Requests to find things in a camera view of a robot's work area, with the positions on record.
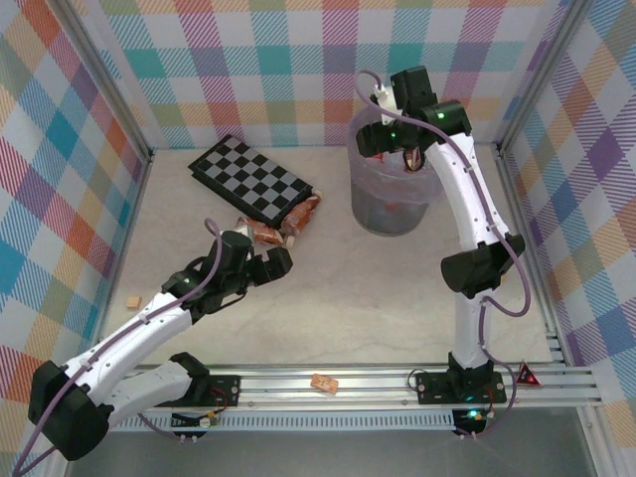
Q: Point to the amber tea bottle red label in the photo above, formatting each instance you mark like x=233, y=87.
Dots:
x=411, y=161

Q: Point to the mesh bin with plastic liner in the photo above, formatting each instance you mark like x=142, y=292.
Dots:
x=387, y=204

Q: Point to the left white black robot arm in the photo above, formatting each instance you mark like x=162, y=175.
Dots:
x=129, y=338

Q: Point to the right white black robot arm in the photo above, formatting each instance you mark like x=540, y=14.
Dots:
x=467, y=189

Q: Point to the folded black grey chessboard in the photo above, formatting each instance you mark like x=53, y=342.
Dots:
x=248, y=176

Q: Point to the small wooden block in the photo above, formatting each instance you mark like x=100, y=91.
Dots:
x=133, y=302

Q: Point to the small controller board green light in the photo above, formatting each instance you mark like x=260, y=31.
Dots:
x=472, y=415

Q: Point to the red warning triangle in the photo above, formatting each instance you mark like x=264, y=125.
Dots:
x=529, y=376

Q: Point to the aluminium corner post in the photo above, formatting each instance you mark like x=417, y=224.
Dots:
x=113, y=84
x=540, y=74

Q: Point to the aluminium side rail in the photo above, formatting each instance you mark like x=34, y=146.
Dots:
x=540, y=278
x=124, y=253

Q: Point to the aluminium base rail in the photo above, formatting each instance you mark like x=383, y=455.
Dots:
x=283, y=385

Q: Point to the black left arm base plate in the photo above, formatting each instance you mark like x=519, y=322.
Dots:
x=223, y=387

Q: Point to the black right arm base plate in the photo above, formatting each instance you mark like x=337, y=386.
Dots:
x=432, y=385

